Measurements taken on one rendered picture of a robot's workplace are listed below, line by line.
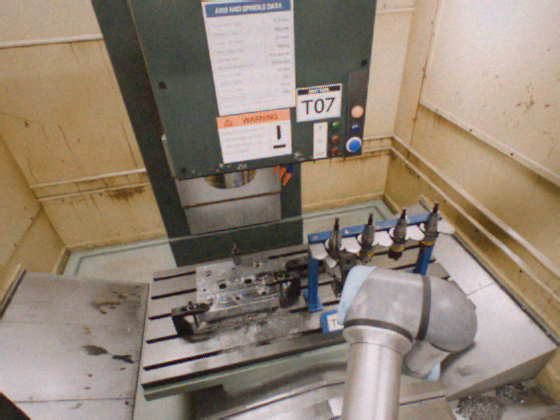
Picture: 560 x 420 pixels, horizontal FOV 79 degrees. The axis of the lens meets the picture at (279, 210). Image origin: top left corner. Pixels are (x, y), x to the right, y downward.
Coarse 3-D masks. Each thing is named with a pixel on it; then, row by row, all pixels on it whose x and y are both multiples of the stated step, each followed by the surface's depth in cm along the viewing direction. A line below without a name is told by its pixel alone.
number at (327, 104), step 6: (318, 96) 72; (324, 96) 72; (330, 96) 72; (336, 96) 73; (318, 102) 72; (324, 102) 73; (330, 102) 73; (336, 102) 73; (318, 108) 73; (324, 108) 74; (330, 108) 74; (336, 108) 74; (318, 114) 74; (324, 114) 74; (330, 114) 75
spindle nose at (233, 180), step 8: (216, 176) 93; (224, 176) 92; (232, 176) 93; (240, 176) 94; (248, 176) 96; (208, 184) 97; (216, 184) 95; (224, 184) 94; (232, 184) 94; (240, 184) 95
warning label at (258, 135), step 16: (272, 112) 72; (288, 112) 72; (224, 128) 71; (240, 128) 72; (256, 128) 73; (272, 128) 74; (288, 128) 75; (224, 144) 73; (240, 144) 74; (256, 144) 75; (272, 144) 76; (288, 144) 77; (224, 160) 76; (240, 160) 77
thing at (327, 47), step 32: (128, 0) 57; (160, 0) 56; (192, 0) 57; (320, 0) 61; (352, 0) 63; (160, 32) 59; (192, 32) 60; (320, 32) 65; (352, 32) 66; (160, 64) 62; (192, 64) 63; (320, 64) 68; (352, 64) 69; (160, 96) 65; (192, 96) 66; (192, 128) 70; (192, 160) 74; (256, 160) 77; (288, 160) 79
